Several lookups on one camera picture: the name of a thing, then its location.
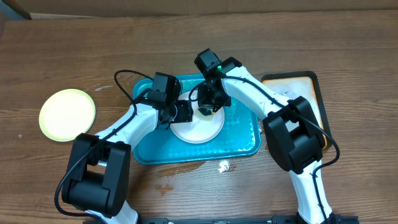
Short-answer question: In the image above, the green yellow sponge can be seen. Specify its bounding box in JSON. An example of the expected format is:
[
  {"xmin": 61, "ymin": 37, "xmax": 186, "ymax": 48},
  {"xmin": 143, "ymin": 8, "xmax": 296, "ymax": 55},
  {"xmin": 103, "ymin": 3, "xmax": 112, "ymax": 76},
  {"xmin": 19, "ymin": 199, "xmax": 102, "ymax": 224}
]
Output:
[{"xmin": 194, "ymin": 107, "xmax": 214, "ymax": 121}]

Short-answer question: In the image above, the pale pink plate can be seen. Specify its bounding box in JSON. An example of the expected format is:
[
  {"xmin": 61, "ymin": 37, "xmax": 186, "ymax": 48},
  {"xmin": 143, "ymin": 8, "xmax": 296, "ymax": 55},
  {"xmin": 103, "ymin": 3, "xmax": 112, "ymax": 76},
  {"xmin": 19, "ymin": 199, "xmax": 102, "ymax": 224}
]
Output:
[{"xmin": 171, "ymin": 101, "xmax": 225, "ymax": 144}]

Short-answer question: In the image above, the yellow plate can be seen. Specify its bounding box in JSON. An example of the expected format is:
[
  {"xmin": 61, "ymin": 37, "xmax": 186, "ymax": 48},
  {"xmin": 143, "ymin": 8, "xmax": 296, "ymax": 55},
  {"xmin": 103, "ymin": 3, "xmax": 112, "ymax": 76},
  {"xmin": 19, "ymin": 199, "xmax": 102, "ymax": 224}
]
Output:
[{"xmin": 39, "ymin": 89, "xmax": 96, "ymax": 142}]

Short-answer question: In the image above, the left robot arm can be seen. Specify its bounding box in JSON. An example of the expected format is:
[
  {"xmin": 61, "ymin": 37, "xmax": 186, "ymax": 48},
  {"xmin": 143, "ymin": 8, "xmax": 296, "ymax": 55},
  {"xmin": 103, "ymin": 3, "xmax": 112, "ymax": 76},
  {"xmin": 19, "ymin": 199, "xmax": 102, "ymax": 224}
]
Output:
[{"xmin": 54, "ymin": 72, "xmax": 193, "ymax": 223}]

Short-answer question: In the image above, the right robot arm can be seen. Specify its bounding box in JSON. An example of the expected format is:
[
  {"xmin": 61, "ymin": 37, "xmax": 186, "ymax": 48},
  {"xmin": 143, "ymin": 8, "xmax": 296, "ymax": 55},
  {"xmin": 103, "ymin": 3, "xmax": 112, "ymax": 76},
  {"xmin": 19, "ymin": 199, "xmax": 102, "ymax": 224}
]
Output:
[{"xmin": 194, "ymin": 49, "xmax": 338, "ymax": 223}]

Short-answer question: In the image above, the teal plastic tray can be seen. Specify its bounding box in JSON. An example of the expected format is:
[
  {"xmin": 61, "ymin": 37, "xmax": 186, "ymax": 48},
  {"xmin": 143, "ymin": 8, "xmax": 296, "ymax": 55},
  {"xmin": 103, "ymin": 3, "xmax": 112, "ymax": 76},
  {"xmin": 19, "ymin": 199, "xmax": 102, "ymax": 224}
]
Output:
[{"xmin": 132, "ymin": 73, "xmax": 262, "ymax": 166}]

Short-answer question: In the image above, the black tray with soapy water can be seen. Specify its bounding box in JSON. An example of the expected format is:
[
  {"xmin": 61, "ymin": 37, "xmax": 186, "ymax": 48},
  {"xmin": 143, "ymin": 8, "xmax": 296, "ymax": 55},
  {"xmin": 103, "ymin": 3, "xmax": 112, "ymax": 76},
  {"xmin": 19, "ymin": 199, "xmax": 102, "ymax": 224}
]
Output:
[{"xmin": 261, "ymin": 71, "xmax": 331, "ymax": 137}]

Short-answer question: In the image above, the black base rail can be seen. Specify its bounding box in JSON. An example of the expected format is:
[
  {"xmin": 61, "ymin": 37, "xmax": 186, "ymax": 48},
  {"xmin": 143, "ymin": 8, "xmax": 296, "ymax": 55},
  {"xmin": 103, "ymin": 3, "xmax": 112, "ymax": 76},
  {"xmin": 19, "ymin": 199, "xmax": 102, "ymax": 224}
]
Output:
[{"xmin": 136, "ymin": 215, "xmax": 360, "ymax": 224}]

